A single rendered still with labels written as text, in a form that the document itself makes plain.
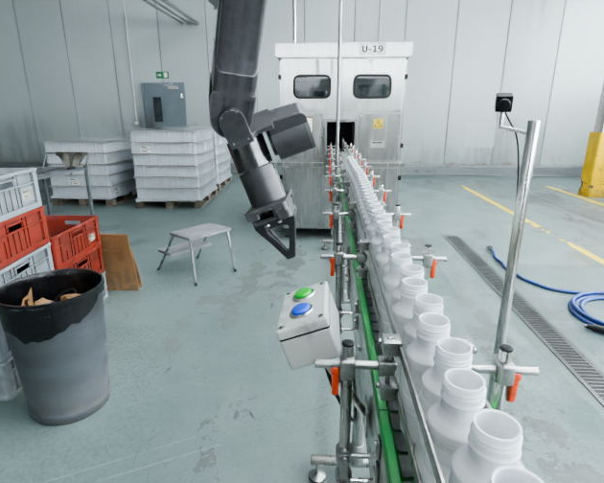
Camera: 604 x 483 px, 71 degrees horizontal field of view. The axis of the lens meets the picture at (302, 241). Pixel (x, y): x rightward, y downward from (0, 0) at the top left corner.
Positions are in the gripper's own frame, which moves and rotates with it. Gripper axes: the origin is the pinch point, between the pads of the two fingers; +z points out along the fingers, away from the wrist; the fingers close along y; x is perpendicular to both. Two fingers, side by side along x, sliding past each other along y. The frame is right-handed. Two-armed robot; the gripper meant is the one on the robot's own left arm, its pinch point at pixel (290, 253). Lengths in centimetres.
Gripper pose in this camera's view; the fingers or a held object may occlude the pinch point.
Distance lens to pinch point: 68.6
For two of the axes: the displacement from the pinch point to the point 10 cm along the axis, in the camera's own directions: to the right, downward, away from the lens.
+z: 3.5, 9.0, 2.6
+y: 0.6, -3.0, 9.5
